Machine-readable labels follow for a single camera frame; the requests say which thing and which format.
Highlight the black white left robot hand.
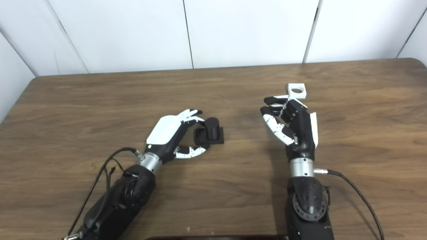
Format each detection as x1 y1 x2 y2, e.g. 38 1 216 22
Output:
146 109 207 164

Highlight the white square piece with hole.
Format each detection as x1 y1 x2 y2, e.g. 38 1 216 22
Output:
287 83 307 99

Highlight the dark robot body edge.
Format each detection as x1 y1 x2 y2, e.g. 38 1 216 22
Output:
144 235 289 240

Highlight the black peg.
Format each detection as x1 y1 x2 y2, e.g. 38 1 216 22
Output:
193 117 225 150

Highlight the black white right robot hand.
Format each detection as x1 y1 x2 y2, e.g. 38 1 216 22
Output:
260 95 319 160

